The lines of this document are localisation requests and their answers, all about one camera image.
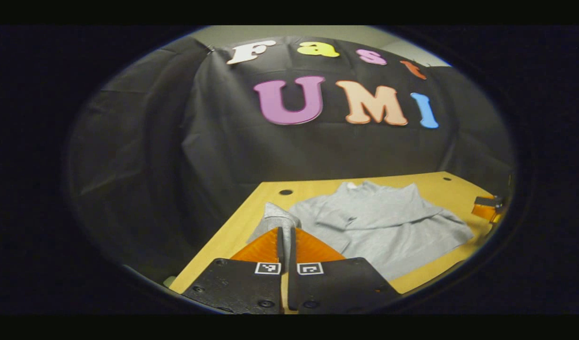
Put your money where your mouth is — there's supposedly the grey sweatshirt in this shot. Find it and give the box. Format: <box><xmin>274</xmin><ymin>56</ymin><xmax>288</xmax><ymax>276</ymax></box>
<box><xmin>246</xmin><ymin>181</ymin><xmax>475</xmax><ymax>281</ymax></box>

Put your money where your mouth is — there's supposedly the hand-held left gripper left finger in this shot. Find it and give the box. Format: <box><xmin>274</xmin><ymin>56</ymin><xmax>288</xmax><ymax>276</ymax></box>
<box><xmin>182</xmin><ymin>227</ymin><xmax>285</xmax><ymax>315</ymax></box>

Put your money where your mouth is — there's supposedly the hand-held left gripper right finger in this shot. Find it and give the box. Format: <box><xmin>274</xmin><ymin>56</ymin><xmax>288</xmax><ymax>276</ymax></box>
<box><xmin>288</xmin><ymin>227</ymin><xmax>402</xmax><ymax>315</ymax></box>

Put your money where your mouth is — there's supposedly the black backdrop cloth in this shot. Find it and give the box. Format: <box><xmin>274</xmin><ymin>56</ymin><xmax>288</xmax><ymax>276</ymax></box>
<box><xmin>67</xmin><ymin>35</ymin><xmax>515</xmax><ymax>284</ymax></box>

